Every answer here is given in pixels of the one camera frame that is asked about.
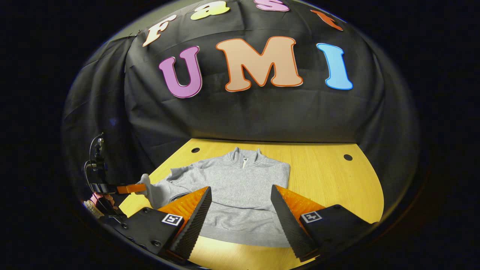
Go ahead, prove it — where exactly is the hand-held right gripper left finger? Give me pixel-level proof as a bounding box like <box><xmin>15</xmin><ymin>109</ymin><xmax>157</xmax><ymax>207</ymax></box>
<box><xmin>112</xmin><ymin>186</ymin><xmax>213</xmax><ymax>262</ymax></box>

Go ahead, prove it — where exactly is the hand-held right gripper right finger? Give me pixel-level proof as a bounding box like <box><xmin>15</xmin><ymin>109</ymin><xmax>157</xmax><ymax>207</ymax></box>
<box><xmin>270</xmin><ymin>184</ymin><xmax>377</xmax><ymax>263</ymax></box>

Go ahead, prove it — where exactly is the grey sweatshirt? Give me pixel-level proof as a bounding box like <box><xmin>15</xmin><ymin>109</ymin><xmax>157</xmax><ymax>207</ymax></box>
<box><xmin>135</xmin><ymin>147</ymin><xmax>291</xmax><ymax>248</ymax></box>

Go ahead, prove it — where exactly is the black backdrop cloth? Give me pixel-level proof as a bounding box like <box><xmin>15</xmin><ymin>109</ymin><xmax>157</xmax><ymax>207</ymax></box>
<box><xmin>62</xmin><ymin>0</ymin><xmax>420</xmax><ymax>210</ymax></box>

